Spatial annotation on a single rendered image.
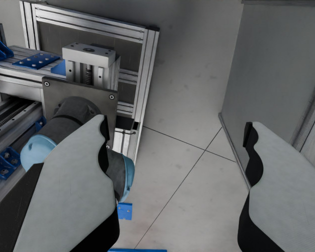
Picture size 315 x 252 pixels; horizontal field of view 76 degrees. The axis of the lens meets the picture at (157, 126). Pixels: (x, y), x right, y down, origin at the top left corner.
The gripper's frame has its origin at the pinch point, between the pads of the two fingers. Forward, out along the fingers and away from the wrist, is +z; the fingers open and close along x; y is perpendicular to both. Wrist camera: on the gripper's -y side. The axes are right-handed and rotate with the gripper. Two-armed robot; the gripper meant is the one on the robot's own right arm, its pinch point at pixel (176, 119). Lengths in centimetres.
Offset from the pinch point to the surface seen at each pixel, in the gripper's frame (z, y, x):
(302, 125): 50, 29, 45
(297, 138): 49, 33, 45
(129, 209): 145, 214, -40
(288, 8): 84, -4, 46
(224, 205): 148, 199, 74
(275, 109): 69, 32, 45
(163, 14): 148, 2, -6
